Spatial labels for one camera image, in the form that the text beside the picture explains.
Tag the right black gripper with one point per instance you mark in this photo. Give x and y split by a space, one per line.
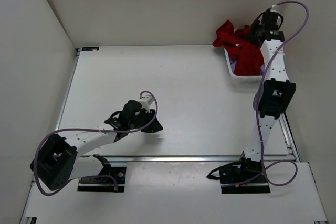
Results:
256 28

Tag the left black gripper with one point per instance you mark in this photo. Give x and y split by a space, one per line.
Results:
155 127

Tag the red t shirt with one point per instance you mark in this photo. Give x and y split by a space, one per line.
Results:
234 41

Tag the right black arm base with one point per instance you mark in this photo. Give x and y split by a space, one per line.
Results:
241 177

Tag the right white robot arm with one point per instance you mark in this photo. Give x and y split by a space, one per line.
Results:
276 91

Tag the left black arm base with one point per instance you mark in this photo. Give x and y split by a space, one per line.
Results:
110 178

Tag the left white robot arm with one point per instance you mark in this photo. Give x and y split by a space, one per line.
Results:
59 159

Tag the purple t shirt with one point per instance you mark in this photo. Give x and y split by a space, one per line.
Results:
247 66

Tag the black label sticker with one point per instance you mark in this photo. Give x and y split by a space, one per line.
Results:
90 48

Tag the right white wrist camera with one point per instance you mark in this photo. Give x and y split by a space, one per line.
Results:
273 8

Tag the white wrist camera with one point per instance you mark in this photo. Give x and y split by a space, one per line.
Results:
273 8
146 102

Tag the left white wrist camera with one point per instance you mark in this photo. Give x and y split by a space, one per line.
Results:
146 102

